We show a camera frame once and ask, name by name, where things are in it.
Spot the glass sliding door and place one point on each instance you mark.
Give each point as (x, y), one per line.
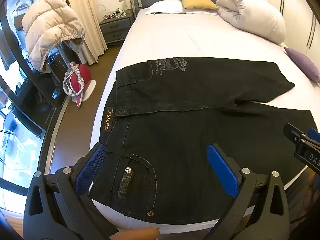
(17, 100)

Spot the black denim pants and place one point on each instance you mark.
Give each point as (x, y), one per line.
(190, 135)

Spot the grey nightstand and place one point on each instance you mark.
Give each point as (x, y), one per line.
(116, 30)

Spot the yellow pillow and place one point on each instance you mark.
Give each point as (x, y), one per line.
(196, 1)

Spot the red and white bag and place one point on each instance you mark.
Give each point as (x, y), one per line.
(81, 76)

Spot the cream curtain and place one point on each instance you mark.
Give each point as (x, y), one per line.
(85, 10)

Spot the white wardrobe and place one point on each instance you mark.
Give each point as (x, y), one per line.
(297, 10)

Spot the beige puffer jacket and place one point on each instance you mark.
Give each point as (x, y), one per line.
(50, 25)

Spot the purple pillow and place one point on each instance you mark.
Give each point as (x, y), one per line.
(303, 62)

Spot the bed with white sheet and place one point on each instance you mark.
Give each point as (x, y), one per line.
(200, 42)

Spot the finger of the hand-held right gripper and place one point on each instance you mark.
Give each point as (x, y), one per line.
(314, 135)
(292, 131)

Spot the white pillow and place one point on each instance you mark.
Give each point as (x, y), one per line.
(166, 6)

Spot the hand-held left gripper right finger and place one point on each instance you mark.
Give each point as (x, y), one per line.
(222, 170)

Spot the folded white duvet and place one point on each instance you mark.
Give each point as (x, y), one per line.
(252, 12)

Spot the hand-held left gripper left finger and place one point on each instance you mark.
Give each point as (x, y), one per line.
(90, 170)

